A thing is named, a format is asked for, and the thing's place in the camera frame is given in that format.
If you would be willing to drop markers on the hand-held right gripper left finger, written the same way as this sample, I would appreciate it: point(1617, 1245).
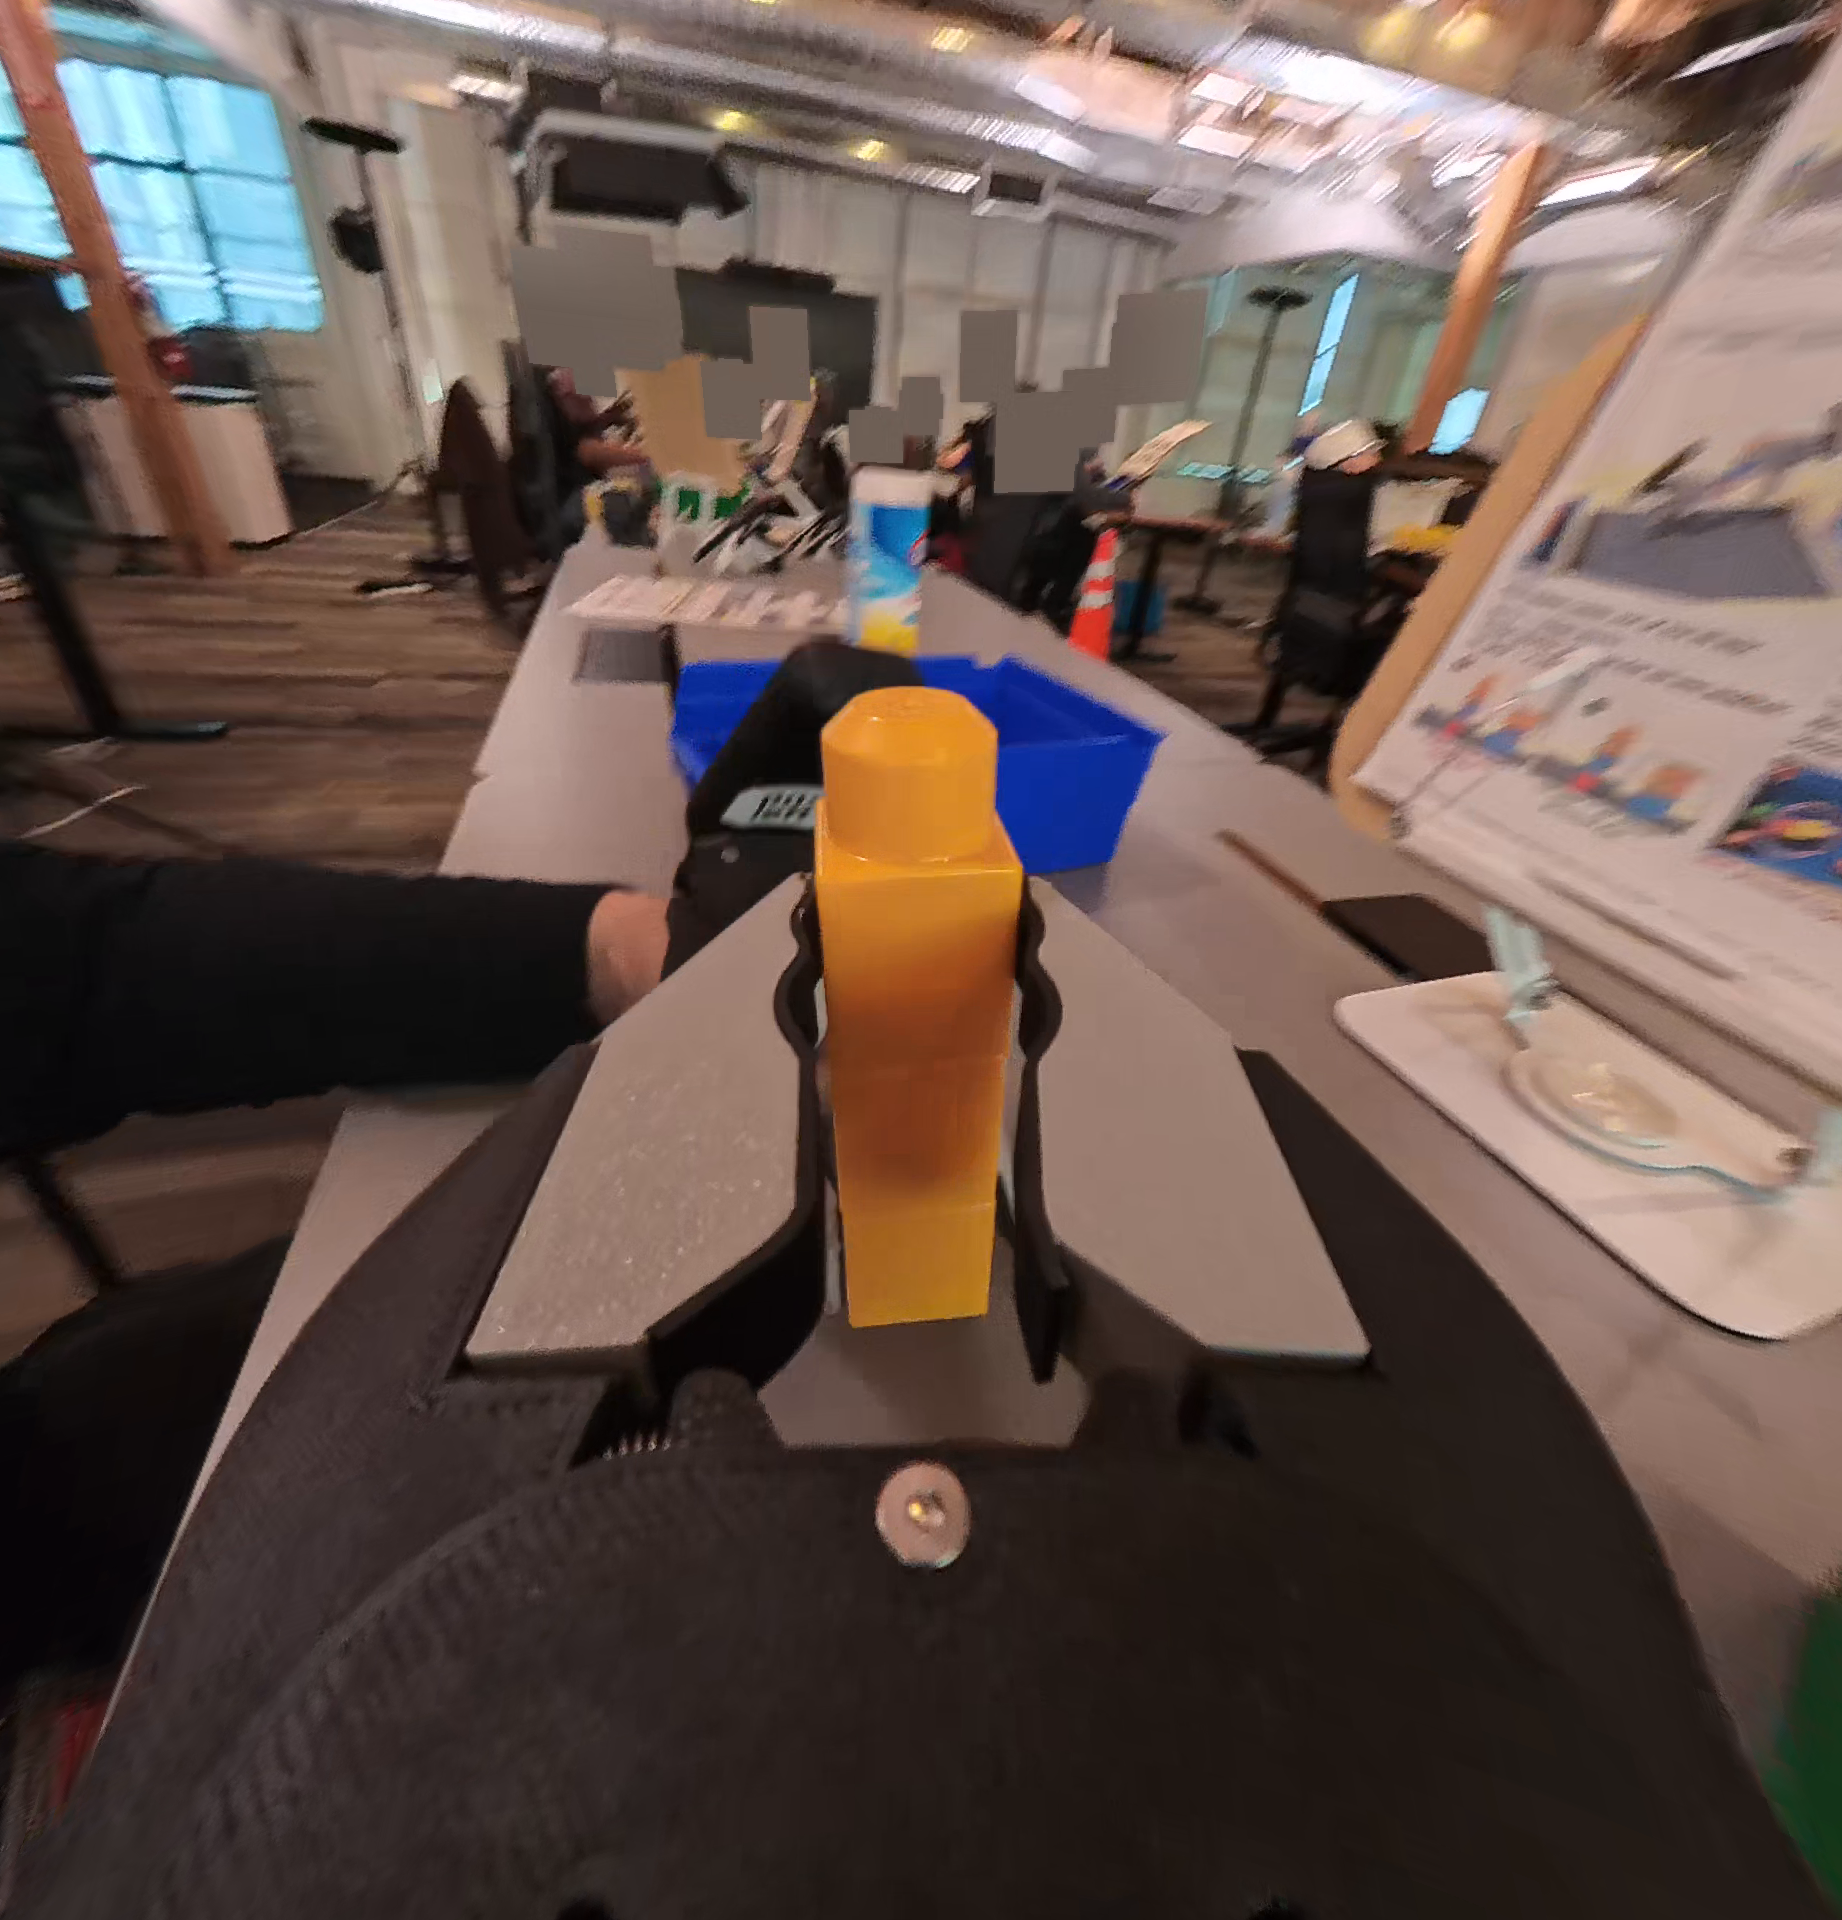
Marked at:
point(636, 1200)

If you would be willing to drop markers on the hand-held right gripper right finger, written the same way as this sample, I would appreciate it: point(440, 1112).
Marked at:
point(1192, 1200)

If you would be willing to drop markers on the blue plastic bin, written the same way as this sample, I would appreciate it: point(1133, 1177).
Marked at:
point(1073, 766)

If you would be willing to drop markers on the person's left forearm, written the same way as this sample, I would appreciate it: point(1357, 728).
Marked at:
point(262, 990)

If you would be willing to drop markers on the person's left hand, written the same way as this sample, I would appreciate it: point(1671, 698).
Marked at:
point(628, 954)

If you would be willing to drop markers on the black flat panel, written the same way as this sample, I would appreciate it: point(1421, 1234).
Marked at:
point(623, 654)

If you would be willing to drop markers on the printed paper sheet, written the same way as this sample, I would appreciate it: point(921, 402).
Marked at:
point(696, 601)

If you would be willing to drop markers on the blue white wipes canister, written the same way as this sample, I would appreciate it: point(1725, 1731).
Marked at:
point(892, 564)

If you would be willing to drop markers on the black office chair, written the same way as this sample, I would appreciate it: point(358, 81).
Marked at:
point(1018, 546)
point(1327, 601)

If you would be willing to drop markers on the orange traffic cone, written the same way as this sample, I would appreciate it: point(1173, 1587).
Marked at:
point(1097, 601)

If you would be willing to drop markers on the wooden document stand white base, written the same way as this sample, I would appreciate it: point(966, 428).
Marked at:
point(1642, 1171)

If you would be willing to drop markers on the laminated instruction sheet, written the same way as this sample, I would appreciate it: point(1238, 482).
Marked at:
point(1703, 661)

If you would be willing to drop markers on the black standing desk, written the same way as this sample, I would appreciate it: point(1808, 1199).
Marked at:
point(22, 451)

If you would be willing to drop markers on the green plastic bin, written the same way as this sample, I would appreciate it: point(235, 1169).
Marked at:
point(1837, 1771)

